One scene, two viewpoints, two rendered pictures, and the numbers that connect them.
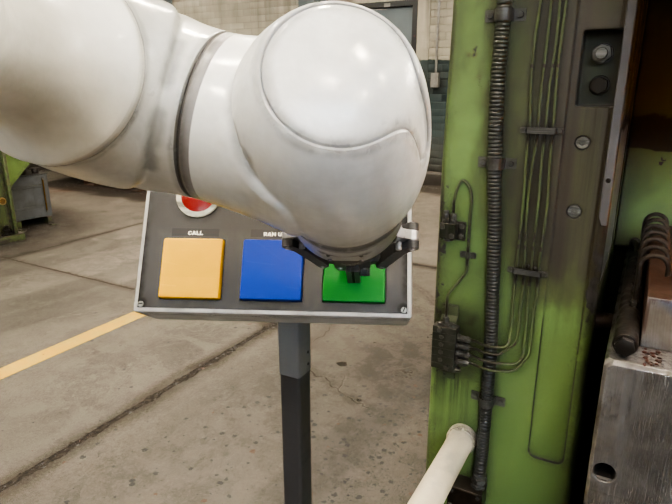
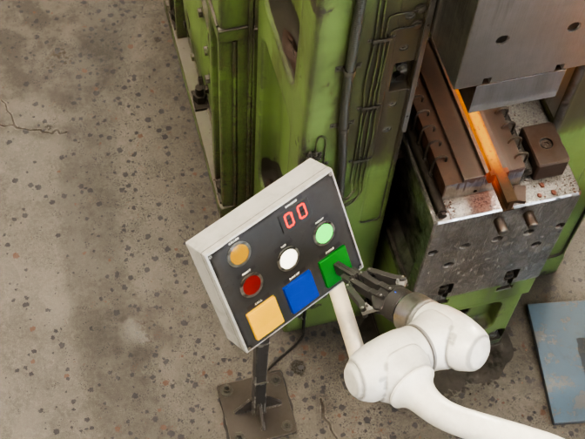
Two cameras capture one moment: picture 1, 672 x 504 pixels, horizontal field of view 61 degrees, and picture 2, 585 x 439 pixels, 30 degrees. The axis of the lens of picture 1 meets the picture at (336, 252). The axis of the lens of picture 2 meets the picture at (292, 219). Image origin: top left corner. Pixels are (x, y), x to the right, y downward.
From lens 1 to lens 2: 2.11 m
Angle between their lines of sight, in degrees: 55
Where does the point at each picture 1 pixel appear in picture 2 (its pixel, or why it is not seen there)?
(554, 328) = (374, 173)
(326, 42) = (479, 352)
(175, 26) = (426, 354)
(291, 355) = not seen: hidden behind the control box
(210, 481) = (16, 309)
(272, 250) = (299, 285)
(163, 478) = not seen: outside the picture
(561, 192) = (379, 124)
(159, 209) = (235, 304)
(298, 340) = not seen: hidden behind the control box
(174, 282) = (263, 330)
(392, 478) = (157, 199)
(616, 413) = (439, 236)
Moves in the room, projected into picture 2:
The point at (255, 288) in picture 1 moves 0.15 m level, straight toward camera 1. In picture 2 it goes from (299, 305) to (354, 346)
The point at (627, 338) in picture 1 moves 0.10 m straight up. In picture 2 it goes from (443, 212) to (450, 190)
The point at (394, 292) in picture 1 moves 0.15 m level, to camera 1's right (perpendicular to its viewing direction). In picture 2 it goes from (354, 262) to (400, 223)
